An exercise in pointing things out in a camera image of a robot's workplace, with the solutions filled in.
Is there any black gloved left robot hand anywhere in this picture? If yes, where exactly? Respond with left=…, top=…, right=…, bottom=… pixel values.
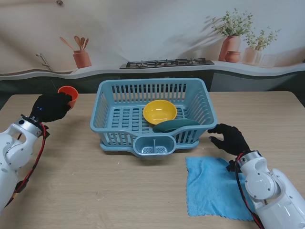
left=30, top=93, right=74, bottom=124

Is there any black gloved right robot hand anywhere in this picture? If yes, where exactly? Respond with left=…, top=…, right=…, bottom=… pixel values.
left=207, top=123, right=251, bottom=157

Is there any orange plastic cup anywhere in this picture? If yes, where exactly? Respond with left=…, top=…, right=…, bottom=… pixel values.
left=58, top=86, right=79, bottom=111

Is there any blue cleaning cloth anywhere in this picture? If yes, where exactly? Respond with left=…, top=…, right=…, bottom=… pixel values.
left=185, top=156, right=254, bottom=221

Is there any teal plastic plate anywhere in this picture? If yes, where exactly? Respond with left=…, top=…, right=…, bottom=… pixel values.
left=152, top=119, right=200, bottom=134

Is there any yellow plastic plate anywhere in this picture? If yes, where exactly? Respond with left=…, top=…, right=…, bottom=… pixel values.
left=142, top=99, right=178, bottom=125

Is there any light blue plastic dish basket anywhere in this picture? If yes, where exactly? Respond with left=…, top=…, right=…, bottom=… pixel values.
left=89, top=77, right=218, bottom=153

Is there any printed kitchen backdrop banner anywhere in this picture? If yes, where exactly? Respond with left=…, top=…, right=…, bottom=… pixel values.
left=0, top=0, right=305, bottom=110

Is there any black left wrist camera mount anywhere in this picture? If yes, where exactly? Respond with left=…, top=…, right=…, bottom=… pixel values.
left=41, top=124, right=51, bottom=138

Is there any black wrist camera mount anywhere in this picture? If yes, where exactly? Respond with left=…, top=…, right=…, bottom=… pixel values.
left=41, top=124, right=51, bottom=138
left=226, top=160, right=239, bottom=173

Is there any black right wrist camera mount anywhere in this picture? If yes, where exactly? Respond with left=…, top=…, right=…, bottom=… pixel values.
left=226, top=160, right=239, bottom=173

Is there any red black right arm cable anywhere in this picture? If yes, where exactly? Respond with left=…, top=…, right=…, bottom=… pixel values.
left=234, top=154, right=264, bottom=229

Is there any red black arm cable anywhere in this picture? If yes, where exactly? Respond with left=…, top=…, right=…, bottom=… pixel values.
left=3, top=123, right=48, bottom=208
left=234, top=154, right=264, bottom=229

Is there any red black left arm cable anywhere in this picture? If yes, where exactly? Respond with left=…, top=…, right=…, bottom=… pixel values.
left=3, top=123, right=48, bottom=208

